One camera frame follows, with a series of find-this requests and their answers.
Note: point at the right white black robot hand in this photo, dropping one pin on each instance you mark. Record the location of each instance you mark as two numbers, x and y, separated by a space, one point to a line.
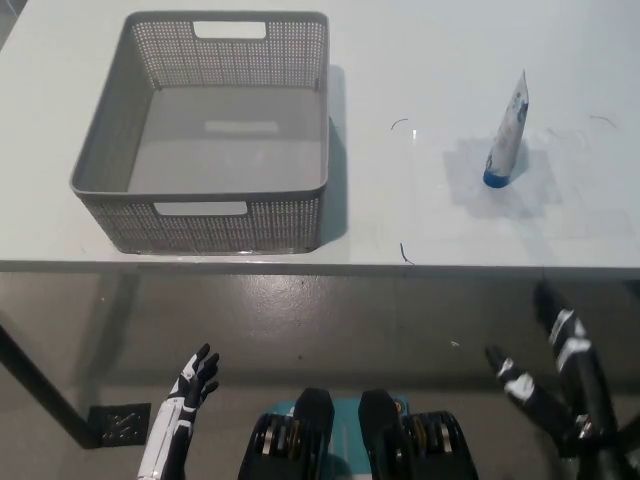
575 395

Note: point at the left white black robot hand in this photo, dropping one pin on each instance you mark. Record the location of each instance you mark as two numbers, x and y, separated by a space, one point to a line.
172 420

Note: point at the white blue shampoo tube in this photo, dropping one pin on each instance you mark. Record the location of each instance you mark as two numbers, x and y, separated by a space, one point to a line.
507 140

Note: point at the black patterned floor plate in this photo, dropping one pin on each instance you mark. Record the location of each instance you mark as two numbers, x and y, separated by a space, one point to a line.
122 424

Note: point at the black table leg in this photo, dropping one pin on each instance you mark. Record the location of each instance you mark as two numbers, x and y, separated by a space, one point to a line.
47 392

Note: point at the black teal robot body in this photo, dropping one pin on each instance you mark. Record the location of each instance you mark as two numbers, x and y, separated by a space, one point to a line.
380 440

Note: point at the grey perforated plastic basket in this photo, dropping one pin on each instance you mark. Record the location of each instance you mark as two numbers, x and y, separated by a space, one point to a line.
295 220

